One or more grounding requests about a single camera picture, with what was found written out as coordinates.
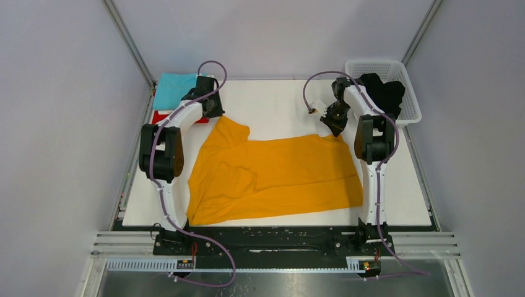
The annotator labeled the left controller board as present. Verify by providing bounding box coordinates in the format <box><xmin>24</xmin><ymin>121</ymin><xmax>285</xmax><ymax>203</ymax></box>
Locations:
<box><xmin>176</xmin><ymin>257</ymin><xmax>196</xmax><ymax>270</ymax></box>

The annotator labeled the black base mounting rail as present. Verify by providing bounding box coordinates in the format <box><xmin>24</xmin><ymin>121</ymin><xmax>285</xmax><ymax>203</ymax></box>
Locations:
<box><xmin>113</xmin><ymin>219</ymin><xmax>436</xmax><ymax>270</ymax></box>

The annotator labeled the controller board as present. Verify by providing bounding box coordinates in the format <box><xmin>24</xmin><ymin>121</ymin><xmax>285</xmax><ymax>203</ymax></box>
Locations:
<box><xmin>358</xmin><ymin>260</ymin><xmax>378</xmax><ymax>272</ymax></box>
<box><xmin>176</xmin><ymin>257</ymin><xmax>196</xmax><ymax>270</ymax></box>

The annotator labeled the folded white t shirt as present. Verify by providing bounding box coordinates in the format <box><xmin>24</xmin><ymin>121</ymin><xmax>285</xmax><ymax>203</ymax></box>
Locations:
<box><xmin>157</xmin><ymin>110</ymin><xmax>173</xmax><ymax>116</ymax></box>

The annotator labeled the folded cyan t shirt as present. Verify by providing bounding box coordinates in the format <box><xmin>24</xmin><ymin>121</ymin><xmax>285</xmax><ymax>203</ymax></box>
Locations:
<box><xmin>152</xmin><ymin>72</ymin><xmax>197</xmax><ymax>111</ymax></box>

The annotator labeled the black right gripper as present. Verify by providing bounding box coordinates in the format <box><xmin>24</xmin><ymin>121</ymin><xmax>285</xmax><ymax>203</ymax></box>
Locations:
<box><xmin>320</xmin><ymin>100</ymin><xmax>350</xmax><ymax>137</ymax></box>

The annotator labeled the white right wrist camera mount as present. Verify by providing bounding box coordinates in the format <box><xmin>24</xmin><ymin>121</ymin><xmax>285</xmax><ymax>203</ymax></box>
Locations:
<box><xmin>307</xmin><ymin>100</ymin><xmax>328</xmax><ymax>117</ymax></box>

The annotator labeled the yellow t shirt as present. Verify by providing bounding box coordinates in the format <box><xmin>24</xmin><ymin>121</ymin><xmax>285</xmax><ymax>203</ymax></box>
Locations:
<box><xmin>186</xmin><ymin>117</ymin><xmax>363</xmax><ymax>226</ymax></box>

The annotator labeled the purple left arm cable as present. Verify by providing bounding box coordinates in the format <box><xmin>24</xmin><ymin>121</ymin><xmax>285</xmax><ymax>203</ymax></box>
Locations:
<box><xmin>148</xmin><ymin>60</ymin><xmax>238</xmax><ymax>288</ymax></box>

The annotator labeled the left aluminium corner post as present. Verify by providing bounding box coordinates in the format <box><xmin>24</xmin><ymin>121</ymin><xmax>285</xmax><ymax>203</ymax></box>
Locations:
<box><xmin>102</xmin><ymin>0</ymin><xmax>156</xmax><ymax>88</ymax></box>

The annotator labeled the folded red t shirt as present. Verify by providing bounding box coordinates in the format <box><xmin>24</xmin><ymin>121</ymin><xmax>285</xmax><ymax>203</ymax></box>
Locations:
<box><xmin>152</xmin><ymin>111</ymin><xmax>209</xmax><ymax>124</ymax></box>

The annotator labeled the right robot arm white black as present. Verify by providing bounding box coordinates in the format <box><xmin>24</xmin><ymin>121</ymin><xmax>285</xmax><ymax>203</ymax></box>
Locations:
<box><xmin>320</xmin><ymin>77</ymin><xmax>399</xmax><ymax>255</ymax></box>

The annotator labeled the white plastic laundry basket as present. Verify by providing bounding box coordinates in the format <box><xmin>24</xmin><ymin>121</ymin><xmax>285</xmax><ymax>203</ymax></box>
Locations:
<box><xmin>344</xmin><ymin>59</ymin><xmax>422</xmax><ymax>127</ymax></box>

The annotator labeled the right controller board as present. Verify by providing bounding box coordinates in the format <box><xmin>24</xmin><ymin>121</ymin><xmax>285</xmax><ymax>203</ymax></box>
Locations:
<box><xmin>358</xmin><ymin>260</ymin><xmax>378</xmax><ymax>272</ymax></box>

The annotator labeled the white slotted cable duct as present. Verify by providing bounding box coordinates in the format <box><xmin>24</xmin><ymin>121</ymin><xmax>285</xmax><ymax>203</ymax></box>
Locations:
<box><xmin>105</xmin><ymin>257</ymin><xmax>365</xmax><ymax>273</ymax></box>

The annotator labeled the right aluminium corner post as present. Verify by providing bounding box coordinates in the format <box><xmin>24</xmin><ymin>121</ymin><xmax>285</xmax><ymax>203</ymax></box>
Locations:
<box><xmin>401</xmin><ymin>0</ymin><xmax>444</xmax><ymax>66</ymax></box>

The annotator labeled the black t shirt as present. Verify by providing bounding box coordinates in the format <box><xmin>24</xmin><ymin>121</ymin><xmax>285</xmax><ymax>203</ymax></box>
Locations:
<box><xmin>359</xmin><ymin>73</ymin><xmax>406</xmax><ymax>120</ymax></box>

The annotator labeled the aluminium corner post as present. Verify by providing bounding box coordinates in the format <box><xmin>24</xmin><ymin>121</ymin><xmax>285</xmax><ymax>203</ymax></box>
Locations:
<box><xmin>102</xmin><ymin>0</ymin><xmax>156</xmax><ymax>88</ymax></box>
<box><xmin>401</xmin><ymin>0</ymin><xmax>444</xmax><ymax>66</ymax></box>

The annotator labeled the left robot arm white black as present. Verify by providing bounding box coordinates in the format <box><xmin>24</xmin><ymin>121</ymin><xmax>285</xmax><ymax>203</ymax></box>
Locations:
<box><xmin>139</xmin><ymin>74</ymin><xmax>225</xmax><ymax>254</ymax></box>

